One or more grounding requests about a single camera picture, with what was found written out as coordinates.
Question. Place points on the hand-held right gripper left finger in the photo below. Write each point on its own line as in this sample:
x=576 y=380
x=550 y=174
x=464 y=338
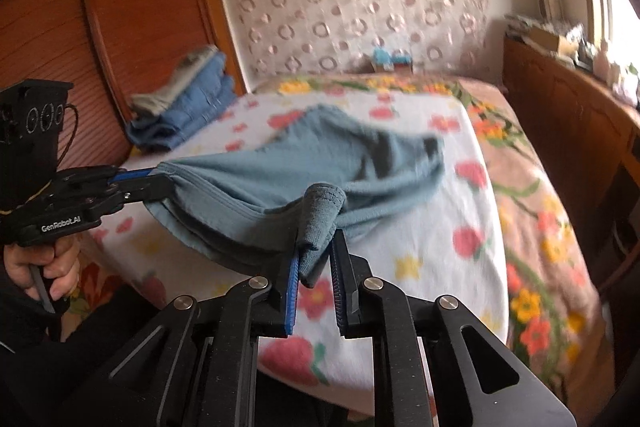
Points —
x=292 y=297

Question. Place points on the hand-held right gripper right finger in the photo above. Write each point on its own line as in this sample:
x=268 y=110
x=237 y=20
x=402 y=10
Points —
x=339 y=297

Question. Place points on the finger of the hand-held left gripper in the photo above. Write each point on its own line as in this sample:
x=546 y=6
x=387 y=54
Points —
x=145 y=192
x=132 y=174

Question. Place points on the folded grey pants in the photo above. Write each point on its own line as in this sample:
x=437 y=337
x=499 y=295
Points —
x=170 y=94

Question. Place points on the person's left hand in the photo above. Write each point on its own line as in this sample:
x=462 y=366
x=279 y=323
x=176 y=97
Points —
x=60 y=267

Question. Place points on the white strawberry print sheet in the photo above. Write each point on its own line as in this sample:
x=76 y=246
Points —
x=425 y=257

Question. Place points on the stack of folded clothes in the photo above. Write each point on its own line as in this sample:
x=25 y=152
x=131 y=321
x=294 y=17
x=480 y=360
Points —
x=200 y=107

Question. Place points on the wooden wardrobe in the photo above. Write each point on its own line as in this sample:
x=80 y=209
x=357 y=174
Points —
x=140 y=7

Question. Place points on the floral blanket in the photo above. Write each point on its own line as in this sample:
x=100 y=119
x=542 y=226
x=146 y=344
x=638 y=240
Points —
x=540 y=187

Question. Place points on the small cardboard box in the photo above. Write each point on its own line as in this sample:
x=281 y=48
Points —
x=392 y=67

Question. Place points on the blue plastic bag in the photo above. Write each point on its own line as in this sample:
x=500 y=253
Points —
x=387 y=56

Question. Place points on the long wooden cabinet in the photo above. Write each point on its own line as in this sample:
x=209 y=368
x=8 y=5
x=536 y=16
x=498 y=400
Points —
x=565 y=117

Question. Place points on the pile of papers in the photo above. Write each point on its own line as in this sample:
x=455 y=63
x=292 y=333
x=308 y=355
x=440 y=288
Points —
x=520 y=23

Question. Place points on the open cardboard box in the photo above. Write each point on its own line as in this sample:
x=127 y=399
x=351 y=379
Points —
x=545 y=38

